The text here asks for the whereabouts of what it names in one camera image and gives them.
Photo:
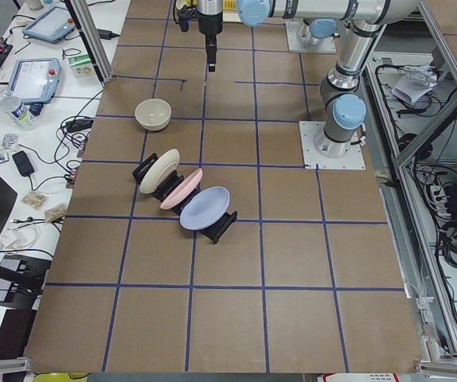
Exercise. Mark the pink plate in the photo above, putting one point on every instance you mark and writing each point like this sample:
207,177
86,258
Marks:
183,190

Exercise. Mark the blue plate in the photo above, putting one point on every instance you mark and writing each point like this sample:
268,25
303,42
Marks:
205,208

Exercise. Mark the near teach pendant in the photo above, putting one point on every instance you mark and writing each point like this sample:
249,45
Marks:
35,80

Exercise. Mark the aluminium frame post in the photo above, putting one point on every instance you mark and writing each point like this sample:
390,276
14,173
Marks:
85,24

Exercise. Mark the green white box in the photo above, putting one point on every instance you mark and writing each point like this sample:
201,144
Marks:
81,66

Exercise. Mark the teach pendant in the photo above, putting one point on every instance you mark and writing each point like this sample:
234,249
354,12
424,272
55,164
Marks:
35,80
52,26

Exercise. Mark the black power adapter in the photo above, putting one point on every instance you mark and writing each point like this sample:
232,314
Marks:
106,34

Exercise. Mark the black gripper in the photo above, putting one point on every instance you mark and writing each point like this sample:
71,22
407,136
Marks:
209,22

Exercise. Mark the cream bowl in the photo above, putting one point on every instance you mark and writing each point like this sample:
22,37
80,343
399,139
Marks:
153,114

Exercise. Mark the far teach pendant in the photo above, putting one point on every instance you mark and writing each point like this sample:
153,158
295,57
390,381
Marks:
52,26

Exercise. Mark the clear water bottle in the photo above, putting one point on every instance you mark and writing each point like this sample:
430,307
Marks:
17,111

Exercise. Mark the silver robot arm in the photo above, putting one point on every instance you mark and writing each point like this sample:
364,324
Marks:
345,111
314,31

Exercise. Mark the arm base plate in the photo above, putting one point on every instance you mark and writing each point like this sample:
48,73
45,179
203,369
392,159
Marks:
319,153
295,45

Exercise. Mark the black dish rack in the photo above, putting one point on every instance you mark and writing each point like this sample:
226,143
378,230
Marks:
215,231

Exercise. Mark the cream plate in rack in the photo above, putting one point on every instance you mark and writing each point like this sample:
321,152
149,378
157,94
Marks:
159,171

